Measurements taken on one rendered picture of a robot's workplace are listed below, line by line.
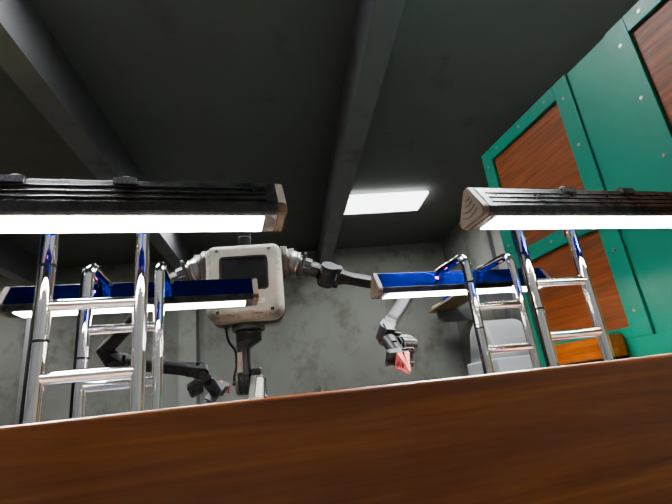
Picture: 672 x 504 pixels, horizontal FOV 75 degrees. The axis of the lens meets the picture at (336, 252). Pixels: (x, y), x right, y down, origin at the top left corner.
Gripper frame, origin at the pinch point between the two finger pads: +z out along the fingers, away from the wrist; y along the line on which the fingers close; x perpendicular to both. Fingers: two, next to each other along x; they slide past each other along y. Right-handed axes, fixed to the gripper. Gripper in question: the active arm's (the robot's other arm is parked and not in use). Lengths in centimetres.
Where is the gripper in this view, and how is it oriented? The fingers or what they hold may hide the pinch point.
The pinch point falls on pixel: (409, 371)
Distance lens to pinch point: 153.3
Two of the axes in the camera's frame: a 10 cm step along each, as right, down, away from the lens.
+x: -0.6, 9.4, 3.4
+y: 9.7, -0.2, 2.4
